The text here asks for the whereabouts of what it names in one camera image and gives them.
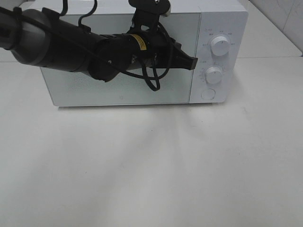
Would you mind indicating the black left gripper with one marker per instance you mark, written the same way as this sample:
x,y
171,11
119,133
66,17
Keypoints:
x,y
166,52

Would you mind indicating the white microwave knob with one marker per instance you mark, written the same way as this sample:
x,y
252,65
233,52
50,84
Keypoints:
x,y
213,75
220,45

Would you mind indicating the round white door release button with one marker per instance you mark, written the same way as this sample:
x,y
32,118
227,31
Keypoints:
x,y
208,94

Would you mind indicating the white microwave door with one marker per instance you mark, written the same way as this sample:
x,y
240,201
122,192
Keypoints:
x,y
78,89

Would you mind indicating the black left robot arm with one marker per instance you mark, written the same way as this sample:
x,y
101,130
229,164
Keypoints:
x,y
145,51

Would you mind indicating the white microwave oven body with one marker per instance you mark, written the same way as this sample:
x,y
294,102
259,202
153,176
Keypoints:
x,y
218,17

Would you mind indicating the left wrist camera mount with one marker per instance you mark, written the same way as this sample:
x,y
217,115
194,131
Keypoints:
x,y
148,12

